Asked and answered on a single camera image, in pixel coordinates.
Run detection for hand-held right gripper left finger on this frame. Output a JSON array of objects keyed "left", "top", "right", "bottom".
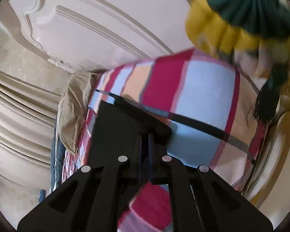
[{"left": 17, "top": 134, "right": 147, "bottom": 232}]

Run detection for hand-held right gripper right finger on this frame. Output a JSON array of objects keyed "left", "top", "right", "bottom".
[{"left": 148, "top": 133, "right": 273, "bottom": 232}]

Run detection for plaid blanket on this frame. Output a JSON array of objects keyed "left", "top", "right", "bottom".
[{"left": 61, "top": 48, "right": 269, "bottom": 232}]

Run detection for cream bed footboard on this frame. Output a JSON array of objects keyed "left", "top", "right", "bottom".
[{"left": 242, "top": 111, "right": 290, "bottom": 206}]

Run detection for beige pillow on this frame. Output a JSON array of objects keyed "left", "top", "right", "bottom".
[{"left": 55, "top": 73, "right": 102, "bottom": 155}]

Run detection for green fringed scarf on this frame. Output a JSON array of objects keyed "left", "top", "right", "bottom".
[{"left": 205, "top": 0, "right": 290, "bottom": 124}]

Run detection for blue quilt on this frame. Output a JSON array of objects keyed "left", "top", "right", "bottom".
[{"left": 38, "top": 126, "right": 71, "bottom": 204}]

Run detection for beige curtain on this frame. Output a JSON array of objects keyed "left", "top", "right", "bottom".
[{"left": 0, "top": 67, "right": 61, "bottom": 192}]

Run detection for black pants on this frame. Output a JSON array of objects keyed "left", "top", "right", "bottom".
[{"left": 86, "top": 99, "right": 172, "bottom": 184}]

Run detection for yellow padded jacket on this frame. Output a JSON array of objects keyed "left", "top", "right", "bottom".
[{"left": 185, "top": 0, "right": 290, "bottom": 95}]

